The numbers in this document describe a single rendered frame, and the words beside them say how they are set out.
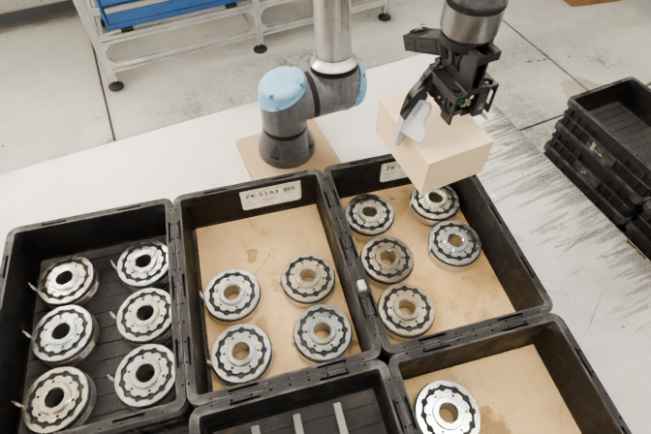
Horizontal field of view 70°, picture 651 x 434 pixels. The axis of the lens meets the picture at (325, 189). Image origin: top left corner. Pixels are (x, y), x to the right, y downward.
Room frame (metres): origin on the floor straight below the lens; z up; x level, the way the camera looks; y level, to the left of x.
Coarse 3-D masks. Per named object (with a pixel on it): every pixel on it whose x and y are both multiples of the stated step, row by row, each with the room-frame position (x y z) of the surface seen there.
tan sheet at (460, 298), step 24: (384, 192) 0.64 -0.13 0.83; (408, 192) 0.64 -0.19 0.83; (408, 216) 0.58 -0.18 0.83; (456, 216) 0.58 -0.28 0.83; (360, 240) 0.52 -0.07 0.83; (408, 240) 0.52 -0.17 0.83; (432, 264) 0.46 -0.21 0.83; (480, 264) 0.46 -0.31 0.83; (432, 288) 0.41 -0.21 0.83; (456, 288) 0.41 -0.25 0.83; (480, 288) 0.41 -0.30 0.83; (408, 312) 0.36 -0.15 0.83; (456, 312) 0.36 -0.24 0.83; (480, 312) 0.36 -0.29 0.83; (504, 312) 0.36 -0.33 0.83
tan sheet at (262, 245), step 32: (224, 224) 0.56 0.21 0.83; (256, 224) 0.56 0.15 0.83; (288, 224) 0.56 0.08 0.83; (320, 224) 0.56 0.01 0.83; (224, 256) 0.48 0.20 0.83; (256, 256) 0.48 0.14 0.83; (288, 256) 0.48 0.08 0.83; (256, 320) 0.35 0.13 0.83; (288, 320) 0.35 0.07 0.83; (288, 352) 0.29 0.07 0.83; (352, 352) 0.29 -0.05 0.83
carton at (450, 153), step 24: (384, 120) 0.59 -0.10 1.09; (432, 120) 0.56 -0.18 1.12; (456, 120) 0.56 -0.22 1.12; (408, 144) 0.52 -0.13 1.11; (432, 144) 0.51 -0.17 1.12; (456, 144) 0.51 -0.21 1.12; (480, 144) 0.51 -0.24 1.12; (408, 168) 0.51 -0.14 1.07; (432, 168) 0.47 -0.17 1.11; (456, 168) 0.49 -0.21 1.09; (480, 168) 0.52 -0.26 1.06
